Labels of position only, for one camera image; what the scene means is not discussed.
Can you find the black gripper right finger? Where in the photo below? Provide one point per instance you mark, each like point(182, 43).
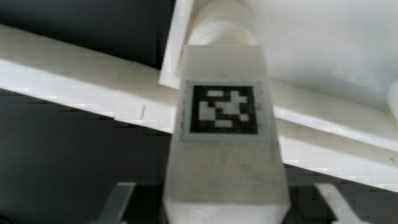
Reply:
point(321, 206)

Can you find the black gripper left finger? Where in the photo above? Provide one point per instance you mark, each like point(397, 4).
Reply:
point(132, 205)

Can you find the white front fence wall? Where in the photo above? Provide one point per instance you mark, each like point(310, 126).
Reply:
point(77, 86)

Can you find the white square tabletop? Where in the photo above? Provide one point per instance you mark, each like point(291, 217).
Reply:
point(330, 44)

